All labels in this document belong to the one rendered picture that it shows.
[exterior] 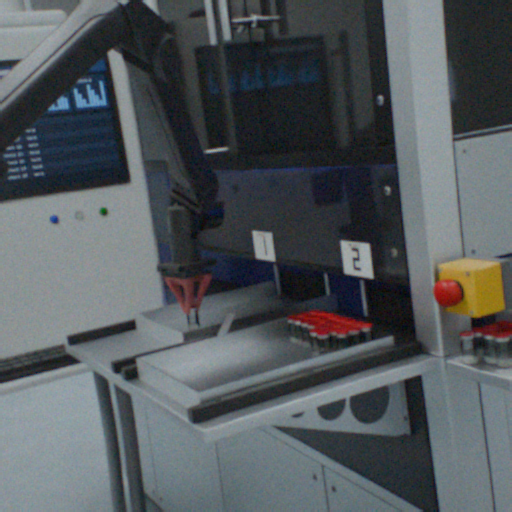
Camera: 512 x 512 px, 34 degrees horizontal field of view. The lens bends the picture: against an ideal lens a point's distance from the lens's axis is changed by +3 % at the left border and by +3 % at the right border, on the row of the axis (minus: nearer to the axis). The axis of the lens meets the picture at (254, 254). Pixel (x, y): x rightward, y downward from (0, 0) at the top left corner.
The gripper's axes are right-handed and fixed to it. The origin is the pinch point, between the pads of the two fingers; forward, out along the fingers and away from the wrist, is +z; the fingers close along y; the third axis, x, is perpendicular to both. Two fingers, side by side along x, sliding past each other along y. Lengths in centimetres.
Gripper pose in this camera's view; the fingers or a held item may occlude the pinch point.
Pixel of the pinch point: (191, 308)
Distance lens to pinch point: 159.2
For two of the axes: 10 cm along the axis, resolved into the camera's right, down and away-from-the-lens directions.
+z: 0.8, 9.9, 1.3
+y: 7.2, -1.5, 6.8
